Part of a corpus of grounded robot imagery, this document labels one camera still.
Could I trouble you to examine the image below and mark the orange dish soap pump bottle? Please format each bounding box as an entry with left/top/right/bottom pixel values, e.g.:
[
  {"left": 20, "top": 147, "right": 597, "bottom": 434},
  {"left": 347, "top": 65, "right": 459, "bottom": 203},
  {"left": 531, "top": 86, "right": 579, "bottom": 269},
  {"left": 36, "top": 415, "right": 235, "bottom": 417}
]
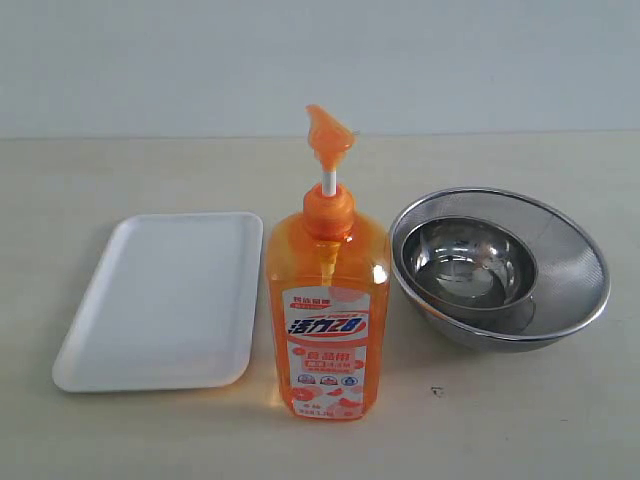
[{"left": 266, "top": 105, "right": 391, "bottom": 421}]

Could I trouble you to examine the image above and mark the small stainless steel bowl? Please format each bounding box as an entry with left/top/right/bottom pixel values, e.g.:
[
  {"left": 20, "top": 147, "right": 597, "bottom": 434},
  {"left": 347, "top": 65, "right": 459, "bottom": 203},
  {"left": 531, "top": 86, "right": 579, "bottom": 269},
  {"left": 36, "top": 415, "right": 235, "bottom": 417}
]
[{"left": 401, "top": 216, "right": 538, "bottom": 334}]

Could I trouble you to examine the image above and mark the white rectangular plastic tray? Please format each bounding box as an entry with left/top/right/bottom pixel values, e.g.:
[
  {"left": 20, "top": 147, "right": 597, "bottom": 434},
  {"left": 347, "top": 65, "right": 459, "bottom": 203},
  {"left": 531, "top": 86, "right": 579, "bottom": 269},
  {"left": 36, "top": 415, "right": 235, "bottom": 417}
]
[{"left": 52, "top": 212, "right": 263, "bottom": 393}]

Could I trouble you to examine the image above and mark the steel mesh strainer basket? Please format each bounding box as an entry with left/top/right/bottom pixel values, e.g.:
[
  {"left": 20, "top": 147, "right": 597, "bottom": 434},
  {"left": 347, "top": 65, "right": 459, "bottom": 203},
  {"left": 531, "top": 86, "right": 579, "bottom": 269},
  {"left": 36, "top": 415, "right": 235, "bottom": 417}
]
[{"left": 389, "top": 187, "right": 611, "bottom": 353}]

